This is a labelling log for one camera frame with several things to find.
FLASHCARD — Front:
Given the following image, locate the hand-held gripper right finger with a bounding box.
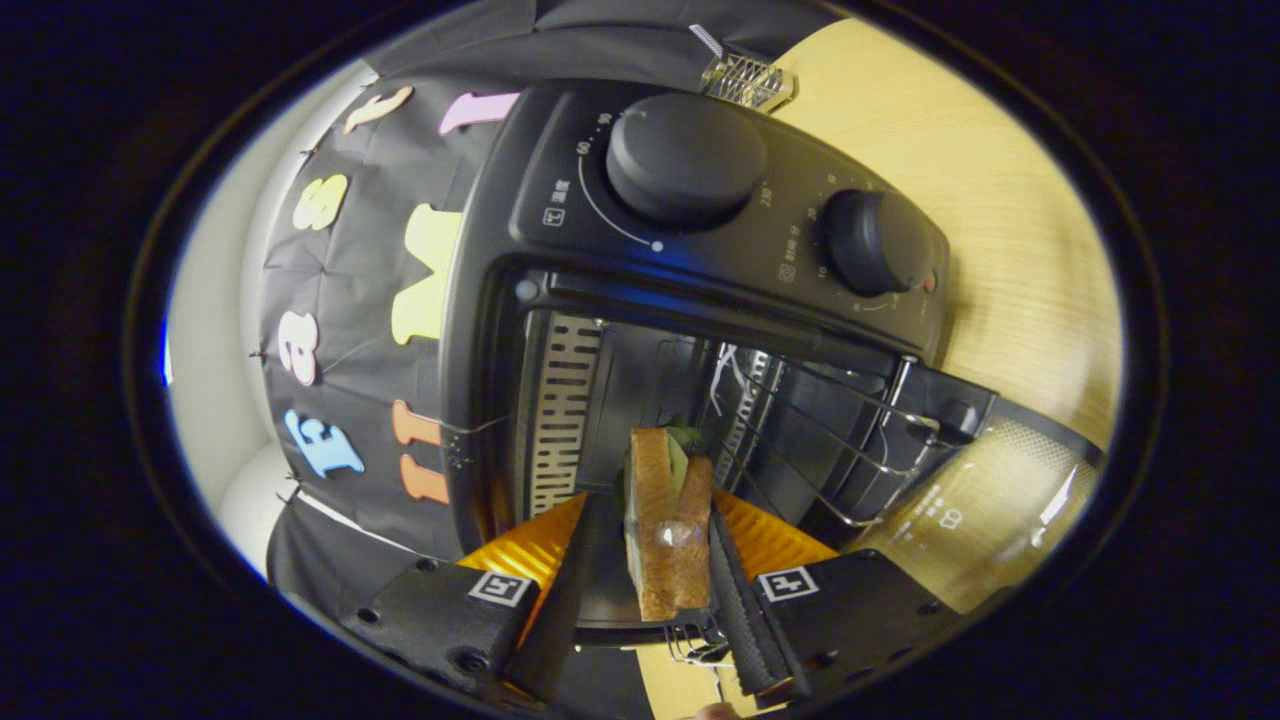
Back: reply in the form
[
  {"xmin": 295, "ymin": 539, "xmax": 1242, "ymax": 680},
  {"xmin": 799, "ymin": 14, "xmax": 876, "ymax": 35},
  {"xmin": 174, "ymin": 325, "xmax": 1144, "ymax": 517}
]
[{"xmin": 708, "ymin": 487, "xmax": 969, "ymax": 706}]

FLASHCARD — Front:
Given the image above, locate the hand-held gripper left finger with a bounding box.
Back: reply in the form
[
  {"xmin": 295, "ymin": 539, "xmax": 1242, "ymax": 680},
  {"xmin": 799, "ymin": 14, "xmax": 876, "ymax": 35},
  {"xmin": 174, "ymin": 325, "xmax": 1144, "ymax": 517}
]
[{"xmin": 340, "ymin": 490, "xmax": 601, "ymax": 713}]

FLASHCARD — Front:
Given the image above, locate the toasted bread lettuce sandwich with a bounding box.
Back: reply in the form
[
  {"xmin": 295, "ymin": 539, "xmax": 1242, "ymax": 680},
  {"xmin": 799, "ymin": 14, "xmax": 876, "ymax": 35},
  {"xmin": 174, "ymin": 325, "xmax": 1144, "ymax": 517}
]
[{"xmin": 622, "ymin": 420, "xmax": 716, "ymax": 623}]

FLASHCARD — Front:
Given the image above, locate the black toaster oven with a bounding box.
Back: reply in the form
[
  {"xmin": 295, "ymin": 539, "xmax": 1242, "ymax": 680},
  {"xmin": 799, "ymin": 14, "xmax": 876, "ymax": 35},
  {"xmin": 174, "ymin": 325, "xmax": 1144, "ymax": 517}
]
[{"xmin": 440, "ymin": 78, "xmax": 1106, "ymax": 666}]

